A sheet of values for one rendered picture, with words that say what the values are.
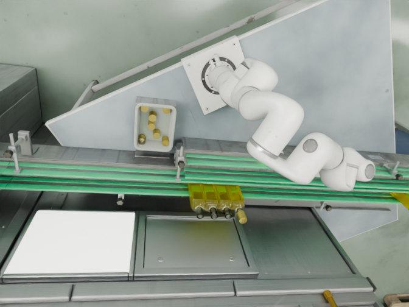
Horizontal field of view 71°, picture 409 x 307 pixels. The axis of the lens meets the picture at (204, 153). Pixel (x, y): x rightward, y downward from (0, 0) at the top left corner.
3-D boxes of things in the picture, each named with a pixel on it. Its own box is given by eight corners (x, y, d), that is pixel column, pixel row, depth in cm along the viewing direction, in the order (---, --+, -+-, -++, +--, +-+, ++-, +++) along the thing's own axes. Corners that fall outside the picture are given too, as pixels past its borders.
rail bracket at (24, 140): (27, 150, 129) (5, 179, 110) (22, 116, 121) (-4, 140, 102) (39, 151, 130) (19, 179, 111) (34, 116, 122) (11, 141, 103)
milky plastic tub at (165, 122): (134, 141, 138) (133, 150, 130) (136, 95, 127) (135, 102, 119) (171, 144, 141) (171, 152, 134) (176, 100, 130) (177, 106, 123)
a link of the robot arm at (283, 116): (227, 117, 82) (240, 134, 69) (255, 75, 78) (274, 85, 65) (264, 139, 86) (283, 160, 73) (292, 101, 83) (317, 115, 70)
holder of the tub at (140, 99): (134, 150, 141) (133, 158, 134) (137, 95, 127) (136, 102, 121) (170, 152, 144) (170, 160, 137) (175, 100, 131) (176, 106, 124)
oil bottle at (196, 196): (186, 183, 139) (191, 213, 120) (188, 173, 136) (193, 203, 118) (198, 184, 140) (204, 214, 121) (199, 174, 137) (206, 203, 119)
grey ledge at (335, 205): (228, 193, 158) (233, 206, 148) (231, 179, 153) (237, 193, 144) (378, 199, 176) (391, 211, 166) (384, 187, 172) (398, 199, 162)
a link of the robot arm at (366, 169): (346, 175, 89) (352, 145, 89) (318, 172, 98) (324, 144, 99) (375, 184, 95) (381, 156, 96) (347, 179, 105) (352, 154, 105)
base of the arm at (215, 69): (197, 61, 118) (203, 67, 105) (225, 49, 118) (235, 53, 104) (211, 95, 125) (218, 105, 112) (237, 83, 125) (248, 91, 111)
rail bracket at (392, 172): (377, 165, 150) (395, 180, 139) (383, 153, 147) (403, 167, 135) (384, 165, 151) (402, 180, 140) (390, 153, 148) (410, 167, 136)
